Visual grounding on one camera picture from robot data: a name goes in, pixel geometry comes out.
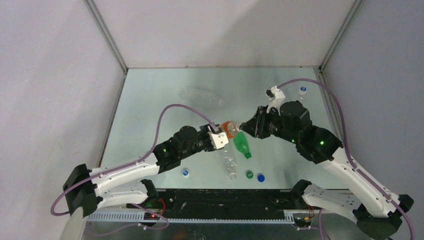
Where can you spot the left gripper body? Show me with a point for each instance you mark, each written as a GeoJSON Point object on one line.
{"type": "Point", "coordinates": [202, 139]}

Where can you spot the left circuit board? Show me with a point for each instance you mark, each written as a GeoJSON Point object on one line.
{"type": "Point", "coordinates": [150, 216]}

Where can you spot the blue bottle cap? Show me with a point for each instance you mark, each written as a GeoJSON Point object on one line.
{"type": "Point", "coordinates": [260, 178]}

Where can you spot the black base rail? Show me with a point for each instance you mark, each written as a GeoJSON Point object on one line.
{"type": "Point", "coordinates": [225, 204]}

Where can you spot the orange label bottle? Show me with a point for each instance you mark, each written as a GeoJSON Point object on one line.
{"type": "Point", "coordinates": [231, 128]}

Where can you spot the blue white cap left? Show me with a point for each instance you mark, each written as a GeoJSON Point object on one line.
{"type": "Point", "coordinates": [185, 172]}

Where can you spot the green plastic bottle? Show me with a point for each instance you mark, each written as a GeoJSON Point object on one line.
{"type": "Point", "coordinates": [241, 143]}

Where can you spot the green bottle cap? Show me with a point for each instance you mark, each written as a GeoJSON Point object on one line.
{"type": "Point", "coordinates": [249, 174]}

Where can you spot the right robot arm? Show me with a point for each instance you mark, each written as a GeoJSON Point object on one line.
{"type": "Point", "coordinates": [376, 211]}

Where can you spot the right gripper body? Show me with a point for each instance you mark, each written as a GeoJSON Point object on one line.
{"type": "Point", "coordinates": [268, 124]}

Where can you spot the right circuit board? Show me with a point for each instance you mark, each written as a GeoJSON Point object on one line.
{"type": "Point", "coordinates": [303, 222]}

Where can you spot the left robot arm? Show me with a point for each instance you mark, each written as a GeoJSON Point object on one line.
{"type": "Point", "coordinates": [127, 183]}

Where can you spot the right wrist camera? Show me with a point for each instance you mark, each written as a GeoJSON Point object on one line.
{"type": "Point", "coordinates": [276, 98]}

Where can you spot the circuit board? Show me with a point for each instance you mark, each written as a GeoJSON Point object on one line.
{"type": "Point", "coordinates": [303, 222]}
{"type": "Point", "coordinates": [150, 216]}

